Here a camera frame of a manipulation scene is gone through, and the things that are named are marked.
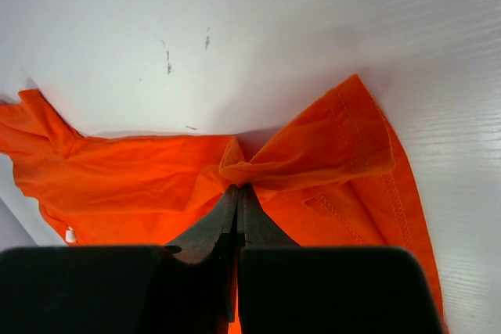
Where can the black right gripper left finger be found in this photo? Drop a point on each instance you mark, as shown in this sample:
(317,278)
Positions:
(184,286)

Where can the orange t shirt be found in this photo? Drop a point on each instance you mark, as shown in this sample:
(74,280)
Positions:
(336,175)

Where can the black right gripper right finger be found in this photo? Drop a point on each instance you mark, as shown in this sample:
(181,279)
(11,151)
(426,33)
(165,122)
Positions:
(287,288)

